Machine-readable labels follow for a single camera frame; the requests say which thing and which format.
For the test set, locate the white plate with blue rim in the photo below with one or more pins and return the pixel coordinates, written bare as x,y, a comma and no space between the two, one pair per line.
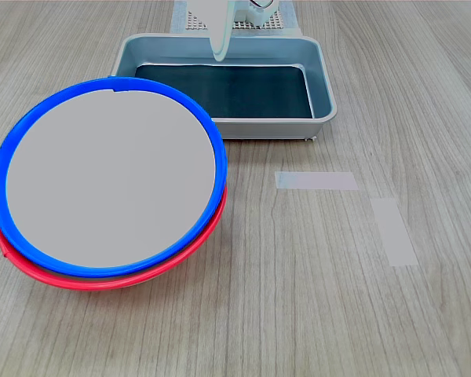
110,176

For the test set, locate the steel tray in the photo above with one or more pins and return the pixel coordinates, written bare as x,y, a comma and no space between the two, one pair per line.
322,78

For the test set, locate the short translucent tape strip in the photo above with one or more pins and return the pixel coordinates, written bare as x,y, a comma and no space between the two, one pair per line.
318,181
394,231

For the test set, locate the white plate with red rim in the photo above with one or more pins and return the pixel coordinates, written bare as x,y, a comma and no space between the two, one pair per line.
82,284

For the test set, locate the pale perforated base plate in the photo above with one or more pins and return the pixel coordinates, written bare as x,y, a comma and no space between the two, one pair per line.
196,23

